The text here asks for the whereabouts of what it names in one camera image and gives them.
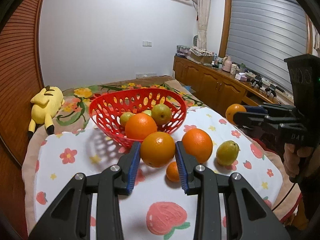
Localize small mandarin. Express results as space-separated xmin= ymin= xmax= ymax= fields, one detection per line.
xmin=166 ymin=161 xmax=180 ymax=183
xmin=225 ymin=103 xmax=246 ymax=125

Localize green pear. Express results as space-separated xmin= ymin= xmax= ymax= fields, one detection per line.
xmin=151 ymin=103 xmax=172 ymax=126
xmin=216 ymin=140 xmax=239 ymax=166

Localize large orange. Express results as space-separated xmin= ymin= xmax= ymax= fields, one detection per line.
xmin=182 ymin=128 xmax=213 ymax=164
xmin=125 ymin=113 xmax=157 ymax=140
xmin=140 ymin=132 xmax=175 ymax=168

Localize yellow green guava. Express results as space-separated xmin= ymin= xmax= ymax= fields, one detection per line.
xmin=120 ymin=112 xmax=134 ymax=127

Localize small green apple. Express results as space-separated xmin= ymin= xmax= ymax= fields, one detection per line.
xmin=143 ymin=109 xmax=152 ymax=116

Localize person's right hand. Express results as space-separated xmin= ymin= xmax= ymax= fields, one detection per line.
xmin=284 ymin=144 xmax=319 ymax=178

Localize wooden sideboard cabinet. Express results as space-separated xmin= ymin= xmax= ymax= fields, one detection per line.
xmin=173 ymin=56 xmax=284 ymax=116

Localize pink kettle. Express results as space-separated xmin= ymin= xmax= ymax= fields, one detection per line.
xmin=222 ymin=56 xmax=232 ymax=72

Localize cardboard box with items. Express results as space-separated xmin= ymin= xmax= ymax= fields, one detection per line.
xmin=189 ymin=46 xmax=214 ymax=64

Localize grey window blind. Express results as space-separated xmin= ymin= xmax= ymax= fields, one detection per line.
xmin=226 ymin=0 xmax=307 ymax=93

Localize red perforated plastic basket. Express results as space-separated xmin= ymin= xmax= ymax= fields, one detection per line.
xmin=89 ymin=88 xmax=187 ymax=147

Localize yellow Pikachu plush toy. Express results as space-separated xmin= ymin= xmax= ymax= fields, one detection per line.
xmin=28 ymin=86 xmax=65 ymax=139

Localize floral bed blanket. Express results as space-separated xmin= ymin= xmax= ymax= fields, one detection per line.
xmin=53 ymin=76 xmax=208 ymax=131

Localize white curtain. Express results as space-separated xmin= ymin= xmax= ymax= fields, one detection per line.
xmin=197 ymin=0 xmax=211 ymax=49

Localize brown louvered wardrobe door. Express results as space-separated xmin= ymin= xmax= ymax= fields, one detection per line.
xmin=1 ymin=0 xmax=44 ymax=239

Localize white wall switch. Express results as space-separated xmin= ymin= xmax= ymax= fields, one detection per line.
xmin=142 ymin=41 xmax=152 ymax=47

